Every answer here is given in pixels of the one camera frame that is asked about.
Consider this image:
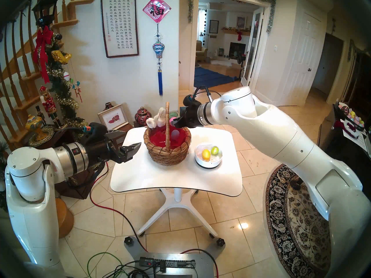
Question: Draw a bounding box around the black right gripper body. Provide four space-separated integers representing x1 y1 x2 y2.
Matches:
181 104 201 129

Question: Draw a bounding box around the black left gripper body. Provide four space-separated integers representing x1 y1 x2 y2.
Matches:
85 136 128 167

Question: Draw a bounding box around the red mesh basket lining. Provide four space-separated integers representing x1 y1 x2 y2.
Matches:
150 122 189 149

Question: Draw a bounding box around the white framed picture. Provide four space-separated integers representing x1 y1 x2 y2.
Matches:
97 104 129 130

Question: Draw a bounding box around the white plush bunny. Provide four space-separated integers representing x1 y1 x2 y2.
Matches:
146 107 167 129

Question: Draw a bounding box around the red cloisonne jar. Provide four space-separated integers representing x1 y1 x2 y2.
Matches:
134 107 152 126

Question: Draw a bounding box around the blue floor rug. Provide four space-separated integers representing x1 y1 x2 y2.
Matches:
193 67 237 90

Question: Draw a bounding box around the white bowl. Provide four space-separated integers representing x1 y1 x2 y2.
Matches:
194 143 223 169

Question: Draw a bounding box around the ornate brass round tray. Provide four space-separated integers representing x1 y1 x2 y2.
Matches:
28 127 55 147

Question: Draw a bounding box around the yellow armchair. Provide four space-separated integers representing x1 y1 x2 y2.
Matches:
196 41 208 62

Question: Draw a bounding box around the red nutcracker figure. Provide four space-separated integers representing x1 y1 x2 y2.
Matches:
39 86 63 128

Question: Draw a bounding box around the blue tassel vase ornament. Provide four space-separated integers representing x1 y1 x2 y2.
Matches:
152 23 166 96

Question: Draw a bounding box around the green christmas garland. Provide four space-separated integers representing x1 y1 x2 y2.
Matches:
45 33 89 130

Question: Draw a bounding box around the yellow ornate vase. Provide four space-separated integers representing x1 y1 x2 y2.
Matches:
25 115 48 140

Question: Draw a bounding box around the small black nutcracker figure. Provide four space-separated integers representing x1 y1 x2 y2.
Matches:
35 105 47 126

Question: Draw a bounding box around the black floor fan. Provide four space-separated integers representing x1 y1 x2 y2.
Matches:
237 54 247 79

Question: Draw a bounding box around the round wooden stool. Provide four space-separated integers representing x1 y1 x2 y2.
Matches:
55 198 74 239

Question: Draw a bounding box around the black fireplace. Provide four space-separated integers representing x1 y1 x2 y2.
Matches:
228 42 246 58

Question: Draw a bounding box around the glass french door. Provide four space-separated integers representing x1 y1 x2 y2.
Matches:
240 8 265 92

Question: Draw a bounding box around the gold foil ornament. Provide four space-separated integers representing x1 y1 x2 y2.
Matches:
51 50 72 64

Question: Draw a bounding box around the red diamond fu decoration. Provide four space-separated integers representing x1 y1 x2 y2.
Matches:
142 0 172 23

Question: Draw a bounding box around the framed calligraphy scroll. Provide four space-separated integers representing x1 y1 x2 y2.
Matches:
100 0 139 58

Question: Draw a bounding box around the red ribbon bow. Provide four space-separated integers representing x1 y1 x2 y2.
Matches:
32 25 54 84

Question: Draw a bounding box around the black power strip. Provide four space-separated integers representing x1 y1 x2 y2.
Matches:
139 257 196 269

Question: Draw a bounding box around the wooden staircase railing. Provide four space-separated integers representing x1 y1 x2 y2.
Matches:
0 0 94 153

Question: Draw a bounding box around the white panel door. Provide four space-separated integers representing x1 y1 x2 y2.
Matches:
280 11 322 107

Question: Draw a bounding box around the silver green tinsel garland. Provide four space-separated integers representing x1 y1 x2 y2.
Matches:
188 0 276 34

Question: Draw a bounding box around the patterned oriental rug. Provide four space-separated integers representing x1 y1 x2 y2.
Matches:
262 164 332 278

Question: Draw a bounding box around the black lantern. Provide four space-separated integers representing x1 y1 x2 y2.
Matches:
31 0 60 27

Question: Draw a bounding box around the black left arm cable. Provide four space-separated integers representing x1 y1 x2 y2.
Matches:
65 161 109 188

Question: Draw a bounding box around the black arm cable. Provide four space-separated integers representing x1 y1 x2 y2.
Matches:
65 161 109 188
193 86 221 103

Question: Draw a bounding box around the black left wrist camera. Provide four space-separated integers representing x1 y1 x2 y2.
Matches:
82 122 108 140

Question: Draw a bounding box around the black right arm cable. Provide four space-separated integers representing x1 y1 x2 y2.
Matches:
193 86 221 103

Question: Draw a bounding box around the wicker basket with handle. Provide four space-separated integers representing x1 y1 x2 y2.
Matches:
144 101 192 166

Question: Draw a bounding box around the red cable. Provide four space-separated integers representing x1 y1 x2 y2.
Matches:
89 162 219 278

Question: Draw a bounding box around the white pedestal table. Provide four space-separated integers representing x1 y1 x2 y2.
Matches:
110 126 243 239

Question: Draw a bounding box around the green cable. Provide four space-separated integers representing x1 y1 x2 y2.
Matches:
87 252 123 278

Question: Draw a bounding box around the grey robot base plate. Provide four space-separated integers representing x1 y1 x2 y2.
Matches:
124 236 226 278

